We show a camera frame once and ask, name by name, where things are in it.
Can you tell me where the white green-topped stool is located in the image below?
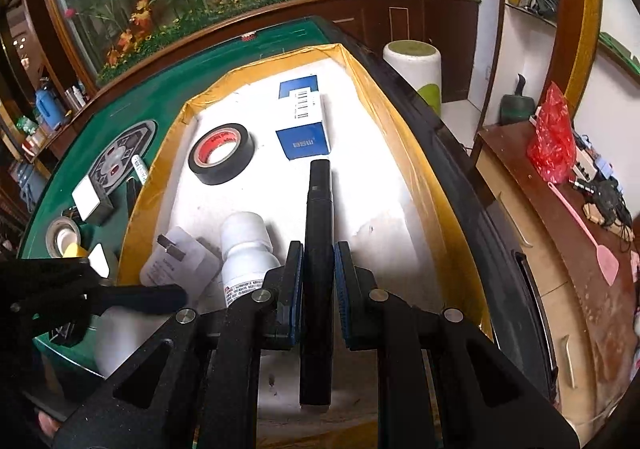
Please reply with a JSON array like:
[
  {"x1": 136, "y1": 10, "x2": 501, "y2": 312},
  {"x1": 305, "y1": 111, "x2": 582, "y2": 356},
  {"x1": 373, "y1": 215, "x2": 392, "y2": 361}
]
[{"x1": 382, "y1": 40, "x2": 443, "y2": 117}]

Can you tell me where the thin black rod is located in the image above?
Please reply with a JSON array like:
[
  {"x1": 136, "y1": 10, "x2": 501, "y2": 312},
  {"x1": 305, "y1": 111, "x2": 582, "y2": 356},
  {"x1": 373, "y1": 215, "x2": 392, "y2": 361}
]
[{"x1": 125, "y1": 178, "x2": 143, "y2": 220}]

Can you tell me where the dark green jug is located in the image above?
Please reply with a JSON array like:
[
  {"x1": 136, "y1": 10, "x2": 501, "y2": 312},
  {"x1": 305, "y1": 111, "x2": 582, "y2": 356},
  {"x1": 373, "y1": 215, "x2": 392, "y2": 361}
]
[{"x1": 500, "y1": 74, "x2": 536, "y2": 126}]

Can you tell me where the white plastic bottle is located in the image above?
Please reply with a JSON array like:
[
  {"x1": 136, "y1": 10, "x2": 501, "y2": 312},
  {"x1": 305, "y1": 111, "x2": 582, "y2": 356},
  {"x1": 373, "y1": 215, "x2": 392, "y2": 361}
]
[{"x1": 219, "y1": 212, "x2": 282, "y2": 310}]

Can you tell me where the blue thermos jug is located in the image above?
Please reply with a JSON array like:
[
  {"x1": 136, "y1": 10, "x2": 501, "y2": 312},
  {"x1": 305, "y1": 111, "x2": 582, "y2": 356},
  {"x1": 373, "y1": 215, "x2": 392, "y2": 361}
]
[{"x1": 34, "y1": 79, "x2": 67, "y2": 127}]

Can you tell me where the blue white carton box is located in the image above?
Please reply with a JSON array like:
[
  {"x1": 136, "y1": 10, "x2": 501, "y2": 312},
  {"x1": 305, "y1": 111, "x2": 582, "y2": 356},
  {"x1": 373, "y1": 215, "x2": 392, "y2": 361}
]
[{"x1": 275, "y1": 74, "x2": 337, "y2": 161}]

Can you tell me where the white flat card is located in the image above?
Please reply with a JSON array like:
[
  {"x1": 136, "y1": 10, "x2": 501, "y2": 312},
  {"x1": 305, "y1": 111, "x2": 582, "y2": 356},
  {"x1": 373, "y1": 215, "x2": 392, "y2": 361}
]
[{"x1": 87, "y1": 244, "x2": 121, "y2": 280}]

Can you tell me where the black marker pen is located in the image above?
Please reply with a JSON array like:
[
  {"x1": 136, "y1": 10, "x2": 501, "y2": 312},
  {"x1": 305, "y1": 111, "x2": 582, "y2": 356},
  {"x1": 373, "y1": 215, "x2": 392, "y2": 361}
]
[{"x1": 299, "y1": 159, "x2": 335, "y2": 411}]

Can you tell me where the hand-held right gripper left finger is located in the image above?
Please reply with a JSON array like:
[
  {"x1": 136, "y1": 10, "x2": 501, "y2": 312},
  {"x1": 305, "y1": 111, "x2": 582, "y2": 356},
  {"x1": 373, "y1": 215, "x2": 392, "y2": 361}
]
[{"x1": 52, "y1": 240, "x2": 306, "y2": 449}]

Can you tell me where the wooden sideboard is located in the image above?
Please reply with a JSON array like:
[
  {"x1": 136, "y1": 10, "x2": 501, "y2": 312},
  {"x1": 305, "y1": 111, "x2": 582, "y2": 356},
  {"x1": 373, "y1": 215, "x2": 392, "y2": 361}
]
[{"x1": 470, "y1": 122, "x2": 640, "y2": 430}]

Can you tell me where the black cable bundle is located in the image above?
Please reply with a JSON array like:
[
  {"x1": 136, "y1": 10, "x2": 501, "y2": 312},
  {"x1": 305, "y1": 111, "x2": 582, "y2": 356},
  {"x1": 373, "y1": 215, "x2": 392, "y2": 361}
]
[{"x1": 575, "y1": 176, "x2": 633, "y2": 225}]

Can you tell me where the grey tape roll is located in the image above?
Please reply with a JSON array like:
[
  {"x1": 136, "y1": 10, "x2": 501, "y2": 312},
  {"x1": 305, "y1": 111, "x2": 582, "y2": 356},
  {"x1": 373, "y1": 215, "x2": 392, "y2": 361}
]
[{"x1": 45, "y1": 216, "x2": 83, "y2": 259}]

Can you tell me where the grey blue water jug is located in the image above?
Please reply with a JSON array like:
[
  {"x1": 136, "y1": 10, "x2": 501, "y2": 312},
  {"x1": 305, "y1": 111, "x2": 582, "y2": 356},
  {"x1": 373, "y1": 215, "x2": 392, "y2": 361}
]
[{"x1": 10, "y1": 162, "x2": 48, "y2": 210}]

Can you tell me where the grey table control panel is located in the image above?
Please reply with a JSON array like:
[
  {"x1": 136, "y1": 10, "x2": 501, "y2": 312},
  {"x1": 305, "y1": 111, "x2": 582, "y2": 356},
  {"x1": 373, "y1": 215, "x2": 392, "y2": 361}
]
[{"x1": 82, "y1": 119, "x2": 158, "y2": 195}]

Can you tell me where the white charger plug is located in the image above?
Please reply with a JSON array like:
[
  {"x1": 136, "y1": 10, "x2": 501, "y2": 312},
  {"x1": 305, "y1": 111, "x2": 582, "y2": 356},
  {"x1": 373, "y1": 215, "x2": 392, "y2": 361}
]
[{"x1": 139, "y1": 226, "x2": 221, "y2": 302}]

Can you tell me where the wooden corner cabinet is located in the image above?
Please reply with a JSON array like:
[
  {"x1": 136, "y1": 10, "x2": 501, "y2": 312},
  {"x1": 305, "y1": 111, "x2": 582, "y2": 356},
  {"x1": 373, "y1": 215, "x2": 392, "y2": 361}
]
[{"x1": 372, "y1": 0, "x2": 482, "y2": 105}]

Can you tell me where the white marker pen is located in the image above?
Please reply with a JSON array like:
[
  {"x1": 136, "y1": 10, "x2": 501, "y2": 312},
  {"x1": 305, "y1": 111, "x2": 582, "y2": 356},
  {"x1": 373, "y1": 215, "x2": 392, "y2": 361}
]
[{"x1": 130, "y1": 154, "x2": 149, "y2": 186}]

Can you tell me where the green flat board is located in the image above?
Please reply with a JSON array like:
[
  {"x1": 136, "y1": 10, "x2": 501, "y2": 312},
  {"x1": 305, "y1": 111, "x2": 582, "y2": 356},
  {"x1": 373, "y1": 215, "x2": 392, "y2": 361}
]
[{"x1": 600, "y1": 32, "x2": 640, "y2": 70}]

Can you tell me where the red plastic bag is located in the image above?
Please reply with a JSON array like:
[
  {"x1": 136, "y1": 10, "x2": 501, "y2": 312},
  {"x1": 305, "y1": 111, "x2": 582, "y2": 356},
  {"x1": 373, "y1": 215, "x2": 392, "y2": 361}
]
[{"x1": 526, "y1": 82, "x2": 578, "y2": 185}]

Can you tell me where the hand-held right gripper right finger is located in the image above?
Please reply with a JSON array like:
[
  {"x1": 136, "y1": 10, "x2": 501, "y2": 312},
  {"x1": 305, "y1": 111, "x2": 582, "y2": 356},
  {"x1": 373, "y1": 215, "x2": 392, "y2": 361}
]
[{"x1": 333, "y1": 240, "x2": 581, "y2": 449}]

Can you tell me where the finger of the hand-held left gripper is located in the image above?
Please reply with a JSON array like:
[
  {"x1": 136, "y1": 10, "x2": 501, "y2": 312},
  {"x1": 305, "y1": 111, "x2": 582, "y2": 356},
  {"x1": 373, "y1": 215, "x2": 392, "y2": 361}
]
[
  {"x1": 10, "y1": 279, "x2": 188, "y2": 330},
  {"x1": 0, "y1": 256, "x2": 101, "y2": 300}
]

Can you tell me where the pink fly swatter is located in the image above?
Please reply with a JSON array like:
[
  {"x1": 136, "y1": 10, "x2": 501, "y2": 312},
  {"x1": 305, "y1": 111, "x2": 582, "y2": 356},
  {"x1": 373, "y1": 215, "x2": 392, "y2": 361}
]
[{"x1": 546, "y1": 182, "x2": 621, "y2": 286}]

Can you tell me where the white black small box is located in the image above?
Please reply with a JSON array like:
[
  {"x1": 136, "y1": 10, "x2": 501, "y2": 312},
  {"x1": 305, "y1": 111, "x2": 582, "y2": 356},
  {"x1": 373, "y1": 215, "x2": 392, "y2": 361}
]
[{"x1": 71, "y1": 175, "x2": 118, "y2": 225}]

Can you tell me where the white power strip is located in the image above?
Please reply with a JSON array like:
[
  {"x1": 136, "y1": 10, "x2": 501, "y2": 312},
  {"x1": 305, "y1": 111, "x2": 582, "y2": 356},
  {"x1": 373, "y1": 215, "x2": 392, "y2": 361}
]
[{"x1": 570, "y1": 139, "x2": 613, "y2": 180}]

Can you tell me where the white yellow-taped foam tray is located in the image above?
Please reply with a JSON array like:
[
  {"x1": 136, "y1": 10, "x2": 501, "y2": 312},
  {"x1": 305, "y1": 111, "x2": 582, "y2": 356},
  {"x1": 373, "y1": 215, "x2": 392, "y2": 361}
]
[{"x1": 92, "y1": 43, "x2": 496, "y2": 449}]

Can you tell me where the black electrical tape roll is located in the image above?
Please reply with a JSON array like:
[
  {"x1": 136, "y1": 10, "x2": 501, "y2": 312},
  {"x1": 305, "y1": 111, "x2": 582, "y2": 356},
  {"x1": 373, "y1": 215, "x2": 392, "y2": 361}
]
[{"x1": 188, "y1": 123, "x2": 256, "y2": 186}]

